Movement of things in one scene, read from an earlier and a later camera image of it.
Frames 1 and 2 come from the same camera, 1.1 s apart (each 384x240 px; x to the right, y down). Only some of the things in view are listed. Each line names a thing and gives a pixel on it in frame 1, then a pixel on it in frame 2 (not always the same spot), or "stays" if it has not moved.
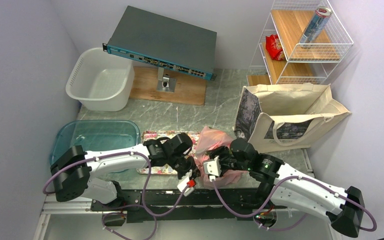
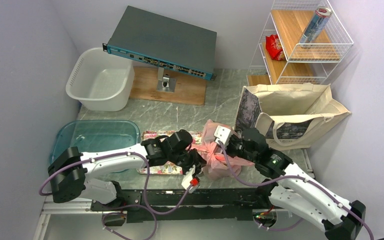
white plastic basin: x=101 y=81 stays
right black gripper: x=219 y=151 -> x=228 y=148
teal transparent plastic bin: x=94 y=135 stays
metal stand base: x=164 y=83 stays
